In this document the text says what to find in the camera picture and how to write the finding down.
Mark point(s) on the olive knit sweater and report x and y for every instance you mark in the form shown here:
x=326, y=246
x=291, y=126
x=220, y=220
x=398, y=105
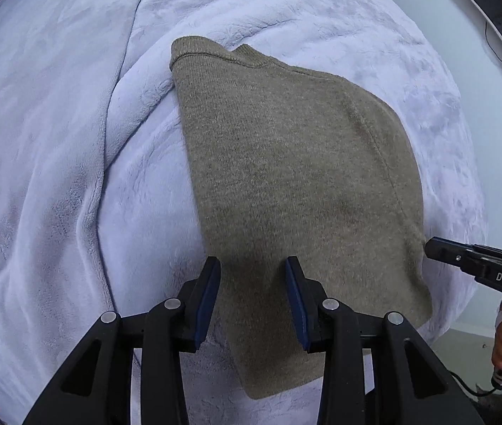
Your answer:
x=286, y=161

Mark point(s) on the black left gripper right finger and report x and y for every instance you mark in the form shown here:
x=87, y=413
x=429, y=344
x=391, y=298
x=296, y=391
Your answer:
x=305, y=296

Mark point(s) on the lavender fleece bed blanket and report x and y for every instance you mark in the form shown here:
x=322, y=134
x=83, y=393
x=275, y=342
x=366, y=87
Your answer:
x=96, y=205

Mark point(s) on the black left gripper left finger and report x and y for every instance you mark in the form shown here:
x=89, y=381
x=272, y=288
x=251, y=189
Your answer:
x=199, y=299

